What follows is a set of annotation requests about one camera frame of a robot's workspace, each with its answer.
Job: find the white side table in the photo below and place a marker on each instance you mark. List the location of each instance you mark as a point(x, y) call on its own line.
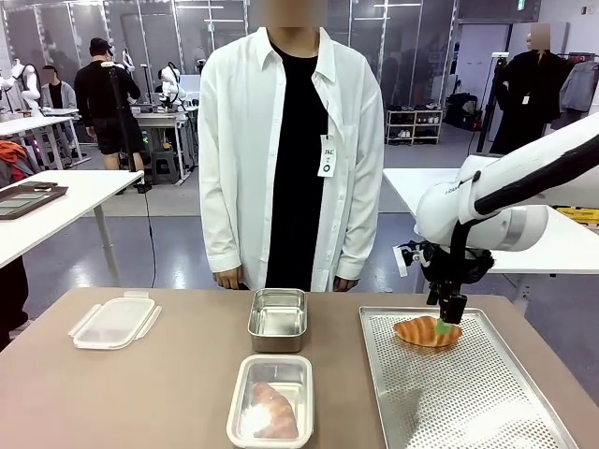
point(70, 210)

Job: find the person's left hand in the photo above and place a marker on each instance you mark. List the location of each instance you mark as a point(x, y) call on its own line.
point(345, 284)

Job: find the clear plastic clip lid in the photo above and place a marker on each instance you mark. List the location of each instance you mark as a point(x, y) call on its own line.
point(114, 322)
point(271, 369)

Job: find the yellow flat object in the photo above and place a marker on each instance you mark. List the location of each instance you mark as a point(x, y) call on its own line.
point(580, 216)

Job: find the person's right hand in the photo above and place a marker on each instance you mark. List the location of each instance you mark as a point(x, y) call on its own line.
point(228, 279)

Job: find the black step stool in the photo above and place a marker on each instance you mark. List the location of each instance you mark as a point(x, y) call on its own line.
point(165, 167)

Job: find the white shoe rack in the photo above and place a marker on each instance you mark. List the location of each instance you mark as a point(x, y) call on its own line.
point(415, 126)

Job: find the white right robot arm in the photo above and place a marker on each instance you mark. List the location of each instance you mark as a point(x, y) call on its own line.
point(505, 206)

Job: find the black bags pile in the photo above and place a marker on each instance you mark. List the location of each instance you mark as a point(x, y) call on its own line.
point(463, 110)

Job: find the white background robot on desk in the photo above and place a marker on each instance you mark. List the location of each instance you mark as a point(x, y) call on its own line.
point(172, 86)

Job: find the grey hanging garment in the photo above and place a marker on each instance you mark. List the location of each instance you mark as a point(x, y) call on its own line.
point(580, 86)

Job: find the white background workbench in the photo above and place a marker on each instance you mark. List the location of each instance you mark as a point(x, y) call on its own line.
point(33, 124)

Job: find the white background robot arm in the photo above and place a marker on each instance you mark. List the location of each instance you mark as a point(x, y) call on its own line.
point(25, 84)

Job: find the brown rectangular tray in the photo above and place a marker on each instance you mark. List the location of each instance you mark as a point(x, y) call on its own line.
point(28, 200)

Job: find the man in black clothes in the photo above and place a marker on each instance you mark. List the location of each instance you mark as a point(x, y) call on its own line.
point(107, 98)

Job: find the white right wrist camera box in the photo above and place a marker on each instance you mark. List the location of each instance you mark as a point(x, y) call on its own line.
point(401, 262)

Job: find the small steel container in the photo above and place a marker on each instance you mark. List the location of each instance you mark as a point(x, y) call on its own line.
point(277, 322)

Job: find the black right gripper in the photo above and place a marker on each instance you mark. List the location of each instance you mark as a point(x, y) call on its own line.
point(458, 269)

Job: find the person in white shirt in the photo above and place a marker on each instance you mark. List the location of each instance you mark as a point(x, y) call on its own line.
point(243, 163)

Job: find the orange red garment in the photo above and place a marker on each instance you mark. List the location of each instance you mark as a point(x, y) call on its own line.
point(11, 156)

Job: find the white hang tag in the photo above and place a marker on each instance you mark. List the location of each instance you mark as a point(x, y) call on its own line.
point(327, 156)

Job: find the large steel container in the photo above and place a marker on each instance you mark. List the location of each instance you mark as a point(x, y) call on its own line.
point(234, 421)

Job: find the golden brown bread loaf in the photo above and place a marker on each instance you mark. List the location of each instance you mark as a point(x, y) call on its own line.
point(278, 411)
point(416, 329)

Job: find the mannequin in black coat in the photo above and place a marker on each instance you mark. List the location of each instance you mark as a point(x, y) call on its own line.
point(529, 93)

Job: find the perforated metal baking tray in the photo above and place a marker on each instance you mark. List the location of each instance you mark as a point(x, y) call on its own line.
point(444, 397)

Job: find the black stand with white top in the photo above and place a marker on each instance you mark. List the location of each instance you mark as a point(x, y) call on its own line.
point(486, 112)

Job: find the seated person in grey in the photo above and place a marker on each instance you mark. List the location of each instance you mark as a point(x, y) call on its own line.
point(57, 91)

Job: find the large white table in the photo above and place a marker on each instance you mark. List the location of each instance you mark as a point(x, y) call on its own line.
point(538, 252)

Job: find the grey background desk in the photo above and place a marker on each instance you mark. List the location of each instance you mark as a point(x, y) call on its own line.
point(170, 124)

